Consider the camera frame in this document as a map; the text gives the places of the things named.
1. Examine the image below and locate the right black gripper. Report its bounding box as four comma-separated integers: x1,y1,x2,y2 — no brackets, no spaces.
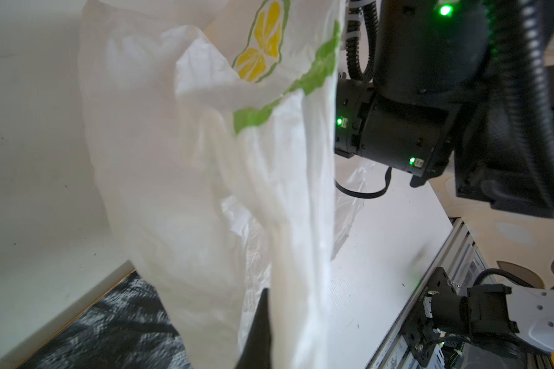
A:
334,78,457,188

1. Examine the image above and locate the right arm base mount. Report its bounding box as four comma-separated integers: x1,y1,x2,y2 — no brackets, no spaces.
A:
400,267,457,368

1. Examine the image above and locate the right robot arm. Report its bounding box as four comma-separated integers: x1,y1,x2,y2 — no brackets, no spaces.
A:
335,1,554,365

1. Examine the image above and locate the white plastic bag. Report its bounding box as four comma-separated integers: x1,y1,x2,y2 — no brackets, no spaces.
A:
78,1,352,368

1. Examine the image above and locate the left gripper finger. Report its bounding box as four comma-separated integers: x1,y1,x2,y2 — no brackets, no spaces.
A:
235,288,272,369

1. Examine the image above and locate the black square plate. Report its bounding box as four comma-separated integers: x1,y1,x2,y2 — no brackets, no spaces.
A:
20,272,192,368

